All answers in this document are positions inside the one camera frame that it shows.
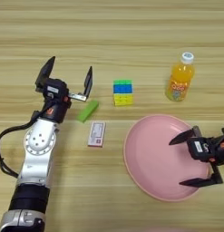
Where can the small white red card box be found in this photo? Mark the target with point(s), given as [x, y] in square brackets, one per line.
[96, 134]

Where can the orange juice bottle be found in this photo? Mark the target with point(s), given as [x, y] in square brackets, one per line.
[180, 81]

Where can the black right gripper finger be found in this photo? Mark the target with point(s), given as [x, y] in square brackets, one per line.
[198, 182]
[183, 137]

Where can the green rectangular block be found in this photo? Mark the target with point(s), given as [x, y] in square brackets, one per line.
[87, 111]

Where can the colourful puzzle cube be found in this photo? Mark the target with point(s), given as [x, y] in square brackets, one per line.
[123, 93]

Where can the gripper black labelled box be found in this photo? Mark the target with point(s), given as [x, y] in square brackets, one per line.
[56, 87]
[199, 148]

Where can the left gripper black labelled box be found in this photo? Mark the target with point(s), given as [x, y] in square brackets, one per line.
[56, 87]

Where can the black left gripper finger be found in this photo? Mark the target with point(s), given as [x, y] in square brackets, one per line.
[88, 83]
[45, 72]

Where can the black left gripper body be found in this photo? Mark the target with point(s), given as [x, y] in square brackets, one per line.
[57, 110]

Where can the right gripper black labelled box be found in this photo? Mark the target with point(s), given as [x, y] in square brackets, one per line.
[199, 148]

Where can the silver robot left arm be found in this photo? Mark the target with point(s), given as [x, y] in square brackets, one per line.
[37, 151]

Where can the pink round plate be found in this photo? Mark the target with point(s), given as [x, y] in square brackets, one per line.
[155, 157]

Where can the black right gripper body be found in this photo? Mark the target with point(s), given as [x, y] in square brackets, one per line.
[222, 149]

